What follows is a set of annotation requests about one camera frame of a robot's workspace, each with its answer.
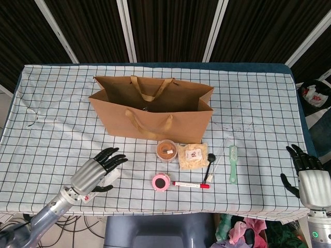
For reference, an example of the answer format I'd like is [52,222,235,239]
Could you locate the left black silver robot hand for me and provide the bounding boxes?
[70,147,129,196]

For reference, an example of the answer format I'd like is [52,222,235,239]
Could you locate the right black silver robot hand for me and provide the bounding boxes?
[280,144,331,210]

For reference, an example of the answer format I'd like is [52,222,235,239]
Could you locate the pink round tape measure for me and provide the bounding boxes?
[151,172,171,193]

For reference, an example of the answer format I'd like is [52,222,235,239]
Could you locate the clear jar of rubber bands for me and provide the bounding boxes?
[156,139,179,163]

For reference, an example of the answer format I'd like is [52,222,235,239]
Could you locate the clear bag of beige flakes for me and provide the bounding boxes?
[177,143,209,171]

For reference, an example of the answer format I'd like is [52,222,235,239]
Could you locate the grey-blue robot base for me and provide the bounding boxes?
[103,213,215,248]

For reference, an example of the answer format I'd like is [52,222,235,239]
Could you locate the brown paper bag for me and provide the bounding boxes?
[88,74,215,144]

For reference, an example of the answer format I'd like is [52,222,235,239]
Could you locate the packaged ruler set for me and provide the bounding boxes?
[76,168,122,205]

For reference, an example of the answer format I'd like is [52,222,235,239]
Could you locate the dark green cloth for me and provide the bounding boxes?
[266,221,310,248]

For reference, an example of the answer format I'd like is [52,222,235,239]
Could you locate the white black checkered tablecloth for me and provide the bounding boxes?
[0,64,323,223]

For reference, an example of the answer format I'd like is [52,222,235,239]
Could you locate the pink cloth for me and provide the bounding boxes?
[229,218,267,245]

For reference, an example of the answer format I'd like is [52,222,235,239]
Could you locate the light green patterned cloth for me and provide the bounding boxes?
[216,213,233,241]

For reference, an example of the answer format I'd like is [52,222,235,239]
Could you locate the red white marker pen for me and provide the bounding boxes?
[172,181,210,190]

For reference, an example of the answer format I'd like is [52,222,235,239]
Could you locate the clear test tube with cork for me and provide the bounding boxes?
[206,138,231,183]

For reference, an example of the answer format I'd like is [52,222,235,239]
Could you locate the black plastic spoon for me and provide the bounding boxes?
[203,153,217,183]

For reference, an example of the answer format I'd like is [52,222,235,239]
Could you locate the black floor cables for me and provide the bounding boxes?
[0,213,107,248]

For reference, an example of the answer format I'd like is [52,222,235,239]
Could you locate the green handled brush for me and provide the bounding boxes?
[229,145,239,184]

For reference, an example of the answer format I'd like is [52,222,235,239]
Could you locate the white partition post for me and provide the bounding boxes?
[203,0,230,63]
[284,10,331,67]
[116,0,138,63]
[38,0,80,64]

